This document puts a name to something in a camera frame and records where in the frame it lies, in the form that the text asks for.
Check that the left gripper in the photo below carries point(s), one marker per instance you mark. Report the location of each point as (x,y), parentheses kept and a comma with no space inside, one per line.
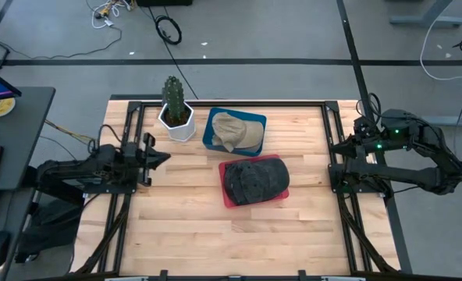
(147,158)

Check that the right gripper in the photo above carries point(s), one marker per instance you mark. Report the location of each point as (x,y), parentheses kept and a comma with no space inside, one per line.
(363,138)

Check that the red translucent plastic bin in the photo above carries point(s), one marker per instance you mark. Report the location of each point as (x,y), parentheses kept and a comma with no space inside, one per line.
(254,205)

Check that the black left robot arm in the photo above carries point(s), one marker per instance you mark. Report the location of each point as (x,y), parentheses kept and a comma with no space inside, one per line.
(79,169)

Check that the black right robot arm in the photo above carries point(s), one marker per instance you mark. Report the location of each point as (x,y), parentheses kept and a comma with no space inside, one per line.
(410,173)

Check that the white angular plant pot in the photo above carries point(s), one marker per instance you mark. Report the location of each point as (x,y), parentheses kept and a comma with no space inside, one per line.
(182,132)

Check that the blue plastic bin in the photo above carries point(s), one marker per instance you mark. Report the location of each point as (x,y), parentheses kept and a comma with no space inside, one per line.
(207,132)

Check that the grey desk foot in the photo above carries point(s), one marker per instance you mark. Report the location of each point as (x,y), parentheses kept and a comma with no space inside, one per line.
(445,120)

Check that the black desk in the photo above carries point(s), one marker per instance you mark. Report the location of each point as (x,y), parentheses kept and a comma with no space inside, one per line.
(20,136)

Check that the grey desk leg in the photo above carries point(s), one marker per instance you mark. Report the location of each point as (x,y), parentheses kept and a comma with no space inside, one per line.
(426,20)

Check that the black box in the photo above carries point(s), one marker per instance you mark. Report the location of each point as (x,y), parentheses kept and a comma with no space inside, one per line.
(164,2)

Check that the black aluminium table frame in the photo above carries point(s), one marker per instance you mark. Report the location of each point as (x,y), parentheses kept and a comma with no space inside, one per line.
(254,104)

